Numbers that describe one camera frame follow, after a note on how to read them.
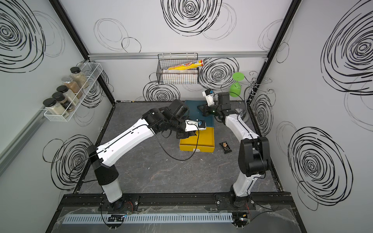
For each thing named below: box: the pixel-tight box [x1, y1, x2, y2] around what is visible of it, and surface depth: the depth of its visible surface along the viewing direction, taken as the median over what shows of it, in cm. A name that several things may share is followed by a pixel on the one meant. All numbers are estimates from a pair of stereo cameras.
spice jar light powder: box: [42, 98, 66, 116], surface depth 63 cm
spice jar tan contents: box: [69, 66, 90, 89], surface depth 77 cm
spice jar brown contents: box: [61, 76, 83, 99], surface depth 71 cm
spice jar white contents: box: [56, 85, 80, 106], surface depth 70 cm
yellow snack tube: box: [165, 59, 205, 71], surface depth 88 cm
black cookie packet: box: [219, 140, 233, 154], surface depth 95 cm
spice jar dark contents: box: [51, 91, 74, 113], surface depth 66 cm
